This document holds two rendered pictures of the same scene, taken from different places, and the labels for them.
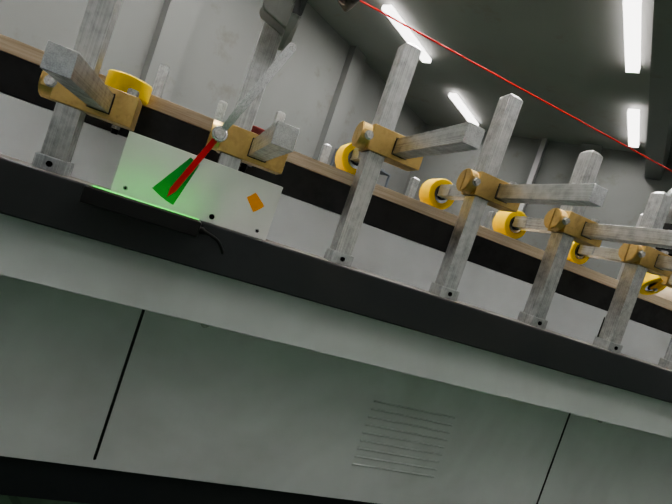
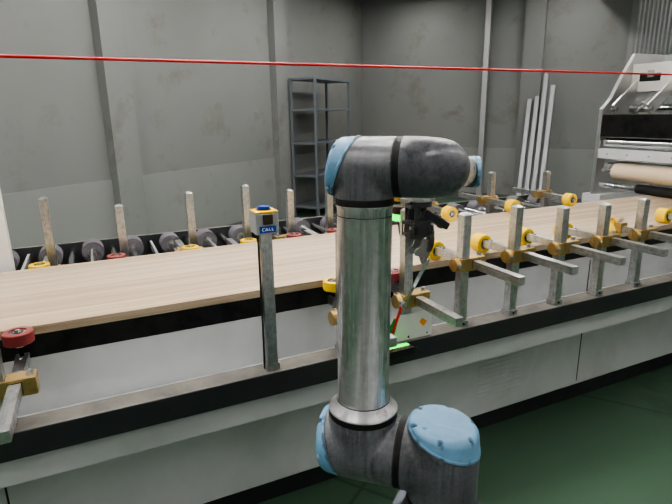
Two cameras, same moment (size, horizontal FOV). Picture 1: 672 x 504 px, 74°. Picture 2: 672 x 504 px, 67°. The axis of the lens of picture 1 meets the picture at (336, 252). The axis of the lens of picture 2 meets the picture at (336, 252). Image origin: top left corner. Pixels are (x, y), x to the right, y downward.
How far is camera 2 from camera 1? 134 cm
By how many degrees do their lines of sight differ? 14
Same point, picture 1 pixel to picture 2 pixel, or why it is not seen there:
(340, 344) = (470, 357)
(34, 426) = not seen: hidden behind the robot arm
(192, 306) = (407, 373)
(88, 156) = (320, 320)
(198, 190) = (400, 329)
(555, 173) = (510, 17)
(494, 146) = (515, 236)
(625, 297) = (598, 266)
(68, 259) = not seen: hidden behind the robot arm
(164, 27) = (103, 48)
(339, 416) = (465, 378)
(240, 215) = (418, 330)
